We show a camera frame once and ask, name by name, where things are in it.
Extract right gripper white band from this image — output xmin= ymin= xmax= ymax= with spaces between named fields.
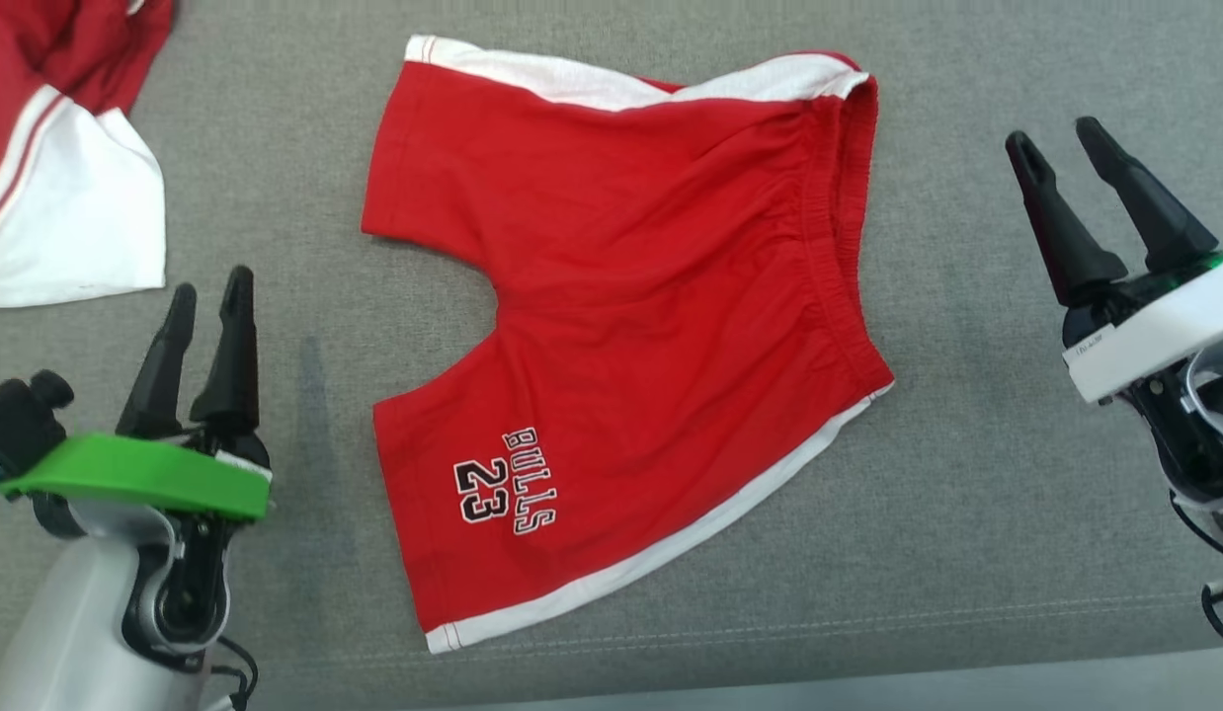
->
xmin=1005 ymin=117 xmax=1223 ymax=405

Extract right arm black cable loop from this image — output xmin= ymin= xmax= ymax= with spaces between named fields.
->
xmin=1168 ymin=494 xmax=1223 ymax=655

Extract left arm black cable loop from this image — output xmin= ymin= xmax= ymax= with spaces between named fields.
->
xmin=208 ymin=635 xmax=261 ymax=711

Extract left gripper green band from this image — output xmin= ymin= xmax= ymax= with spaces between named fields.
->
xmin=0 ymin=265 xmax=275 ymax=522

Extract red Bulls 23 shorts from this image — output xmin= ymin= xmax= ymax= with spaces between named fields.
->
xmin=362 ymin=35 xmax=896 ymax=655

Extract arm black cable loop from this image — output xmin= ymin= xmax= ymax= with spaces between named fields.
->
xmin=1168 ymin=494 xmax=1223 ymax=655
xmin=208 ymin=635 xmax=261 ymax=711

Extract grey fabric sofa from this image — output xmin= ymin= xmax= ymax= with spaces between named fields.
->
xmin=0 ymin=0 xmax=1223 ymax=711

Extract red white-sleeved Bulls jersey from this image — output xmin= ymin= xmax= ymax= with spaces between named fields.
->
xmin=0 ymin=0 xmax=175 ymax=309

